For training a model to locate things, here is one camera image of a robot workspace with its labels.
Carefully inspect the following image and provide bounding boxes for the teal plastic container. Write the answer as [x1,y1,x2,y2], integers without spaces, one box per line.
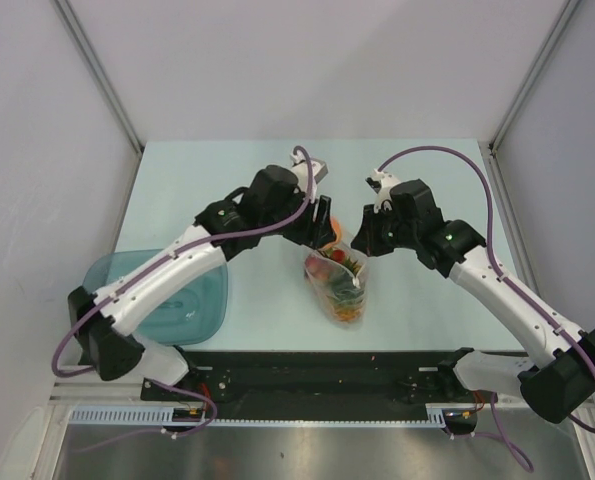
[83,250,228,346]

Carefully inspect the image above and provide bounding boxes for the right aluminium frame post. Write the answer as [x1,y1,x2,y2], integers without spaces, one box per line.
[488,0,585,155]

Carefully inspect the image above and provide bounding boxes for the fake pineapple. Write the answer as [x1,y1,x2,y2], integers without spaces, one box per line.
[326,248,367,324]

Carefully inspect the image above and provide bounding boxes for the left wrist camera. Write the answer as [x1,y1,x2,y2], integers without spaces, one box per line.
[289,153,328,190]

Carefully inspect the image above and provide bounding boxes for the white slotted cable duct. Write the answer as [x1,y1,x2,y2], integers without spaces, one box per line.
[68,403,451,429]

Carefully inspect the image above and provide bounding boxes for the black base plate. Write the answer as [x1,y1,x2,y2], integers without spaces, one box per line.
[140,351,491,422]

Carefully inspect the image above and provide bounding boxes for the clear dotted zip top bag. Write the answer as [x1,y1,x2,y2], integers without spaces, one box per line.
[303,242,369,326]

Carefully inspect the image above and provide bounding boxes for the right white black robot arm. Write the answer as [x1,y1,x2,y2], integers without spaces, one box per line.
[351,172,595,424]

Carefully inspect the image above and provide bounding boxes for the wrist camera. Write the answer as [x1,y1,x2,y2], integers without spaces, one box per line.
[366,169,401,214]
[289,153,328,190]

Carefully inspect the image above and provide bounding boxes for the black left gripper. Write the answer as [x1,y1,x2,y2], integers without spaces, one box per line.
[261,187,334,250]

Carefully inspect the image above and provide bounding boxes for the left aluminium frame post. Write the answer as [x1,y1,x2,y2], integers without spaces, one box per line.
[50,0,145,158]

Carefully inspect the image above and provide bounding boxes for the aluminium frame post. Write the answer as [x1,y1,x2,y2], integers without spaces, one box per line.
[50,0,145,158]
[488,0,585,155]

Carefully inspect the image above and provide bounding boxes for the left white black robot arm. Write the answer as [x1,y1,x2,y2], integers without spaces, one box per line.
[67,160,335,400]

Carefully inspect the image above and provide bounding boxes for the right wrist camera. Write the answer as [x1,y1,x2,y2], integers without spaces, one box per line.
[366,169,401,214]

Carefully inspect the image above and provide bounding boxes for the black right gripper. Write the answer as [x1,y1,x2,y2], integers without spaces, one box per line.
[351,202,418,257]

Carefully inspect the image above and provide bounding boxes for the fake peach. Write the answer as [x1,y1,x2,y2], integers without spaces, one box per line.
[330,217,343,244]

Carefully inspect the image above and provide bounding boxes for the fake red grapes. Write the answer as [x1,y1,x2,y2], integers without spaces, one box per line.
[304,252,337,282]

